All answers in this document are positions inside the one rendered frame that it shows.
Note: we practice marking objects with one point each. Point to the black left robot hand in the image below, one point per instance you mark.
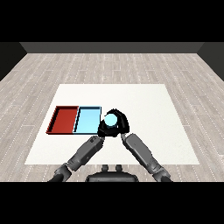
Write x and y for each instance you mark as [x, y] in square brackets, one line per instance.
[102, 130]

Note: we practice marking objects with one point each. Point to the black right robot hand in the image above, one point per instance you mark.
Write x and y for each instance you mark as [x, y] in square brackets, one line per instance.
[122, 124]

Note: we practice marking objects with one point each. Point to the small blue can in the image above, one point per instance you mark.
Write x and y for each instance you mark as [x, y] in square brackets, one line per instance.
[110, 120]

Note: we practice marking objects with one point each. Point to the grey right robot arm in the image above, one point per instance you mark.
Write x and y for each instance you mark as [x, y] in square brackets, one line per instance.
[144, 156]

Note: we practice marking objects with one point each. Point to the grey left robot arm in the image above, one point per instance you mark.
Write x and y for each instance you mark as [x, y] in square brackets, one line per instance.
[81, 156]

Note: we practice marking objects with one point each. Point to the light blue shallow open box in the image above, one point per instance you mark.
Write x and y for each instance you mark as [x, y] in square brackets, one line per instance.
[87, 120]

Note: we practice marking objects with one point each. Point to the red shallow open box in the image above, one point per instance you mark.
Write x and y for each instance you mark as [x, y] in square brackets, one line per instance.
[63, 119]

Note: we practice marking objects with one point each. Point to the dark grey robot body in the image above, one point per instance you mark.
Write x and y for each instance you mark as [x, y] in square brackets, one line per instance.
[112, 176]

